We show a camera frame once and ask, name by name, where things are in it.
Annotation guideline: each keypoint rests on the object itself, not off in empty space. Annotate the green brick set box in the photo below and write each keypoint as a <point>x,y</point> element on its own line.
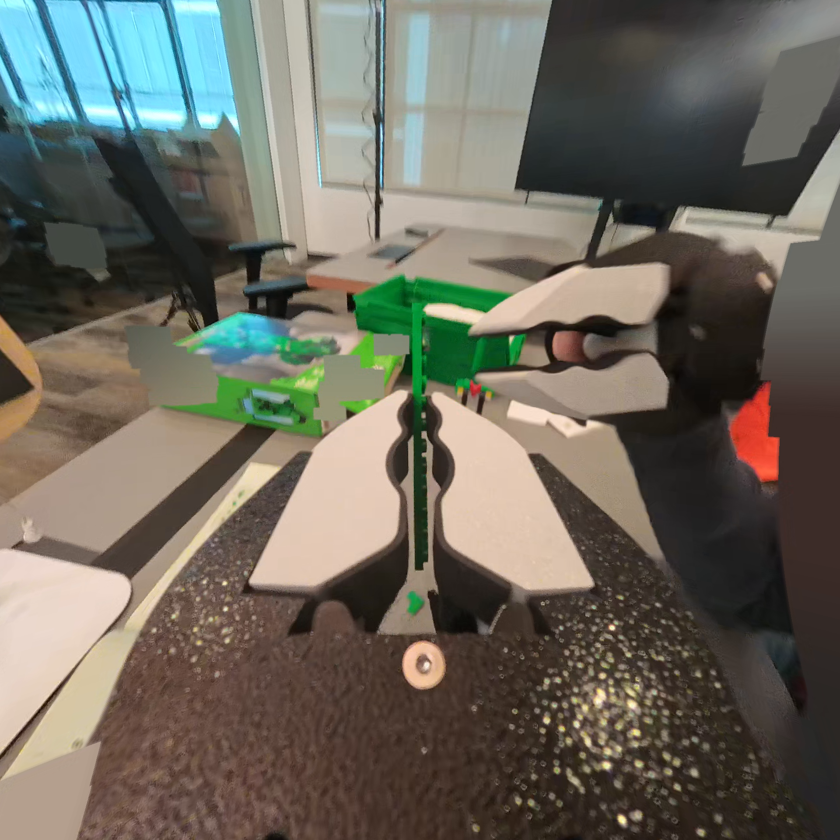
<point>250,361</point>

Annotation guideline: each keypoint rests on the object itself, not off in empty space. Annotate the building instruction booklet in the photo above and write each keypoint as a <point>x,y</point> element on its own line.
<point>145,630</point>

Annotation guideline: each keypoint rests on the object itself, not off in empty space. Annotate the black easel stand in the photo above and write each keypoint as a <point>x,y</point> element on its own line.
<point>164,223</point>

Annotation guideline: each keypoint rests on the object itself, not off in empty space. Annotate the black office chair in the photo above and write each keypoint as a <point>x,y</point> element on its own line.
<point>269,269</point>

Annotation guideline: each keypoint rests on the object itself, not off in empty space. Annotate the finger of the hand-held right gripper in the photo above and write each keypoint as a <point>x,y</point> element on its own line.
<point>617,387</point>
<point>604,295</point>

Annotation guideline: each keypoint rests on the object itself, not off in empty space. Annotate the green studded brick plate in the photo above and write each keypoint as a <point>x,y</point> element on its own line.
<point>420,433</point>

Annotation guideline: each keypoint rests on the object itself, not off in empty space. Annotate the orange traffic cone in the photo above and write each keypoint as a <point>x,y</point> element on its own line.
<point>759,433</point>

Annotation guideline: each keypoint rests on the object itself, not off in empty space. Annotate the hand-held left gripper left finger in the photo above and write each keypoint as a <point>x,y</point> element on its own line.
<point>328,512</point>

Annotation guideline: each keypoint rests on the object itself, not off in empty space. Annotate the person's right forearm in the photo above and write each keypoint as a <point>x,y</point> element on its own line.
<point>709,525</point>

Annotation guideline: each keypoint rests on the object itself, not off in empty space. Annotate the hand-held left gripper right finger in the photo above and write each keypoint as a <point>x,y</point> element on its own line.
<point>519,512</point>

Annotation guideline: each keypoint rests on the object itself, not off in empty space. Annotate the green plastic bin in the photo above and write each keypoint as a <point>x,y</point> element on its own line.
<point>453,328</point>

